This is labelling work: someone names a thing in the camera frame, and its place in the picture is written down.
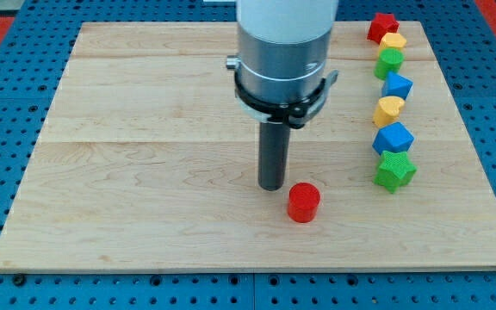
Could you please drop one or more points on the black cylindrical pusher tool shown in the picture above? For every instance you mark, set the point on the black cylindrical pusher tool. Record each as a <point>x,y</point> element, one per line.
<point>272,155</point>

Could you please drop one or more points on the yellow heart block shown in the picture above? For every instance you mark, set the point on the yellow heart block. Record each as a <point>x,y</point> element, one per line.
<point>387,110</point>

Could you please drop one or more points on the red star block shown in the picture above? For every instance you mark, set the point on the red star block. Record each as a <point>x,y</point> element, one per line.
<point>382,24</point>

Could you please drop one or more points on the green cylinder block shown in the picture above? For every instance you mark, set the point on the green cylinder block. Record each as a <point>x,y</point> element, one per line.
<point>389,60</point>

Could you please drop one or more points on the red cylinder block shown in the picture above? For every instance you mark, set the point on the red cylinder block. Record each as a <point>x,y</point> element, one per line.
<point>303,202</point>

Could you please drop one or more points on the blue cube block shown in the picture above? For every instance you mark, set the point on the blue cube block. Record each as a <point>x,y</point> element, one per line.
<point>394,137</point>

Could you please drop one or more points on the yellow pentagon block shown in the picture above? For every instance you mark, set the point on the yellow pentagon block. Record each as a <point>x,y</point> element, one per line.
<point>394,41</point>

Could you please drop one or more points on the wooden board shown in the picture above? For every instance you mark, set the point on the wooden board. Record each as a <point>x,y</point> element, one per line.
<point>146,164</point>

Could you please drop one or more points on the green star block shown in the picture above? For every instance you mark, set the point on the green star block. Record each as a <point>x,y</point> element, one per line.
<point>394,170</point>

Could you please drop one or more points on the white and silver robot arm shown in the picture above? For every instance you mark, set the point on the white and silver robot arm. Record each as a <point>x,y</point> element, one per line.
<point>282,52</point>

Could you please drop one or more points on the blue triangle block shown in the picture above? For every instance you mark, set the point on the blue triangle block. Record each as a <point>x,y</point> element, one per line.
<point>396,85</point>

